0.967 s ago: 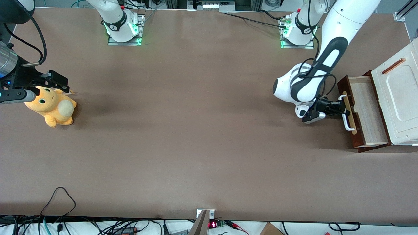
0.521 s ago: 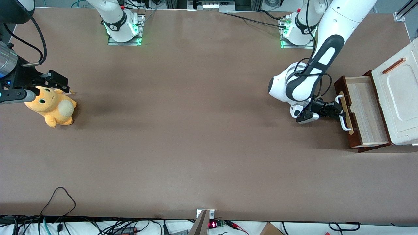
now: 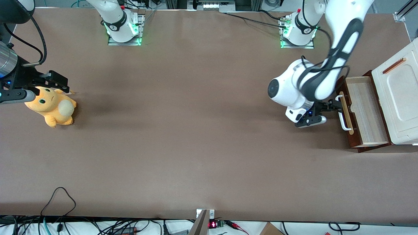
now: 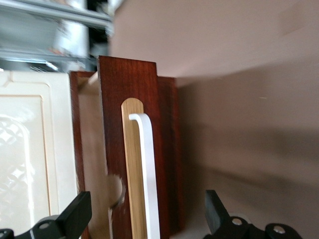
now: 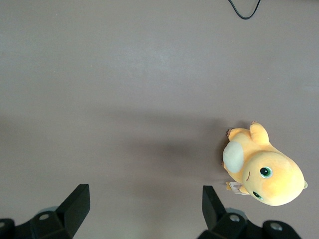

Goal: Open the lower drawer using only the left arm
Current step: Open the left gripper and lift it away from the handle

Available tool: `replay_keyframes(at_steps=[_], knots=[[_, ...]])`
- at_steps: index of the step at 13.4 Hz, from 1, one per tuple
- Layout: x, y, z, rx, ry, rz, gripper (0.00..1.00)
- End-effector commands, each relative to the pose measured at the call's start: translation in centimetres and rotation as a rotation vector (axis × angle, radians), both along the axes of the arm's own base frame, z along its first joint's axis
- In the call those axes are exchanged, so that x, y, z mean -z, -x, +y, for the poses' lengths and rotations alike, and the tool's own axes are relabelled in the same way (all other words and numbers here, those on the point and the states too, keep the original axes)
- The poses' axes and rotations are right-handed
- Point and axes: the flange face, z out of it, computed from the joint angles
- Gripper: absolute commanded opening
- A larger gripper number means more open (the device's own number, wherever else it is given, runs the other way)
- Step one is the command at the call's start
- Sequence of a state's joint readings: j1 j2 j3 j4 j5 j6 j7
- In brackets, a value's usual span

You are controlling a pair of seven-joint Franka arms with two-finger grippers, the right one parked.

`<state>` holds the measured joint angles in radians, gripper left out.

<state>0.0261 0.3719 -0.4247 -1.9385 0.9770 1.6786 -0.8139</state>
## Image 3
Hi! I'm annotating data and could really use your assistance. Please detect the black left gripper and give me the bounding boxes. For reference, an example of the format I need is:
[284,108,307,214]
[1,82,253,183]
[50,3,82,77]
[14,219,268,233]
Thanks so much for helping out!
[306,99,344,117]

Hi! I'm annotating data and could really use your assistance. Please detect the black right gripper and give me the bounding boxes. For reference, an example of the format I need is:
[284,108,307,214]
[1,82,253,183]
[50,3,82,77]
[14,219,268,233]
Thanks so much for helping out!
[12,63,70,94]

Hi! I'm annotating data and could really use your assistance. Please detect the white drawer handle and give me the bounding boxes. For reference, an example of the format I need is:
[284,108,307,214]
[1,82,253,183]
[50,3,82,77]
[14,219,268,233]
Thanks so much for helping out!
[335,94,352,131]

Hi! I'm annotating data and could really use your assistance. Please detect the dark wood drawer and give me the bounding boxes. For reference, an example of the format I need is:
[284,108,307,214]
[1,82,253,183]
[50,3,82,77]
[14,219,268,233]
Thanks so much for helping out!
[335,76,393,153]

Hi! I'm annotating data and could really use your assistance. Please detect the light wooden drawer strip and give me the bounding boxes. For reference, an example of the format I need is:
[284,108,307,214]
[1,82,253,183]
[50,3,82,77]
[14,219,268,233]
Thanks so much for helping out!
[339,92,355,135]

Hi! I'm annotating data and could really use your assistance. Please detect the orange plush toy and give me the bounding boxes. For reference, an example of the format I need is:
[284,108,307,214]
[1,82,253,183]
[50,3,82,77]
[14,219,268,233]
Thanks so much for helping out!
[24,86,78,128]

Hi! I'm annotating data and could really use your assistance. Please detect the white cabinet box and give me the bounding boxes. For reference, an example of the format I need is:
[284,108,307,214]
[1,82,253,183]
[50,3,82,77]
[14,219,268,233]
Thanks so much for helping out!
[364,37,418,146]

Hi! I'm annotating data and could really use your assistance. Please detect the orange wooden strip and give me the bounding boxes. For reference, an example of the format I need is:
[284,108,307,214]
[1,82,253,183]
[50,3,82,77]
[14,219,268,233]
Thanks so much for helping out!
[382,58,407,74]

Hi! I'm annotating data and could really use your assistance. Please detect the brown cardboard box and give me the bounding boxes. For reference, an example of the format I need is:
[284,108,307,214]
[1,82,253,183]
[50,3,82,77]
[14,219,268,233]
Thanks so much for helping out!
[259,222,285,235]

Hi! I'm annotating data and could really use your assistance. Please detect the red clip leads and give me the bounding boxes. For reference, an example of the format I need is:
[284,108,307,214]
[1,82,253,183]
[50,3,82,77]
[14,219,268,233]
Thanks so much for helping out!
[225,220,249,234]

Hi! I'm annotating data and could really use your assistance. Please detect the white light bar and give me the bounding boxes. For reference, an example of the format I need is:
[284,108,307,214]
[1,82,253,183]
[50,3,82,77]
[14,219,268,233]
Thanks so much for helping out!
[187,0,236,12]

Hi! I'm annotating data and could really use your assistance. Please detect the black power adapter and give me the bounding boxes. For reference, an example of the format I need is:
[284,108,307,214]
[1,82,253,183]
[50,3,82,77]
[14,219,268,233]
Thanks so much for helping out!
[112,227,138,235]

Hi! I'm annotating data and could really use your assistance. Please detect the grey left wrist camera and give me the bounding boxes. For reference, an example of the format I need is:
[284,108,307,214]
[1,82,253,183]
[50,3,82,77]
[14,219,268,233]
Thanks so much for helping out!
[295,115,327,128]

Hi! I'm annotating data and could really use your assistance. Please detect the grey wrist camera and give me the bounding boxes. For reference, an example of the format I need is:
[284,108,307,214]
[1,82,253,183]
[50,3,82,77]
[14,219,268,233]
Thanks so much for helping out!
[0,89,37,105]
[295,115,327,128]

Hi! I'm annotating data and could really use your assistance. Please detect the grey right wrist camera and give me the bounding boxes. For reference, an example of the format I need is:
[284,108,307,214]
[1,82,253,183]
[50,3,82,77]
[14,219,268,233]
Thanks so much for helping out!
[0,89,37,105]

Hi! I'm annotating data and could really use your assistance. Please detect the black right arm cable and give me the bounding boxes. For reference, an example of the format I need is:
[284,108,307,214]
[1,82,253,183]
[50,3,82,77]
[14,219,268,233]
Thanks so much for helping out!
[3,14,48,66]

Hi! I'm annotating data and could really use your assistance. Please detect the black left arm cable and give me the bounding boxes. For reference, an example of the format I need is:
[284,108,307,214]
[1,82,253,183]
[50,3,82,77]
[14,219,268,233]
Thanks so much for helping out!
[298,0,350,89]

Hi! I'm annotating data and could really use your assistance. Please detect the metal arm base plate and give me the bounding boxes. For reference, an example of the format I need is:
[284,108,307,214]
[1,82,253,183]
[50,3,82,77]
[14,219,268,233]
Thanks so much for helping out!
[107,14,143,46]
[280,16,315,49]

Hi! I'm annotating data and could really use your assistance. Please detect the aluminium frame profile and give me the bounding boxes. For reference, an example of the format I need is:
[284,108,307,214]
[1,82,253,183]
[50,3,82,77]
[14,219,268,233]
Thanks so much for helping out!
[393,0,418,23]

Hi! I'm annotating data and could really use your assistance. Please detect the thin black looped cable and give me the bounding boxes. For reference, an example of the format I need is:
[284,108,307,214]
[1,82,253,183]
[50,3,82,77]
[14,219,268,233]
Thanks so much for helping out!
[40,187,76,218]

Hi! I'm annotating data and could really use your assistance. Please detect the black cable to arm base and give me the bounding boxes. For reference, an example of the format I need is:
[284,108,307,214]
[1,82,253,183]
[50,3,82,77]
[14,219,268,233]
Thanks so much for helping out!
[225,12,288,29]

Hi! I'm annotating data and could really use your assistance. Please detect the black cable loop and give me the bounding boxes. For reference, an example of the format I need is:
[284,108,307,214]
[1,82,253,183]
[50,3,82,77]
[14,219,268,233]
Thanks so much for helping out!
[328,221,361,231]

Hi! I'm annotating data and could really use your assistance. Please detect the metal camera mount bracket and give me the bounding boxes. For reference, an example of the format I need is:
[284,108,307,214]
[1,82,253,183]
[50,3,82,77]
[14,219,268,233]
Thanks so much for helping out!
[188,209,216,235]

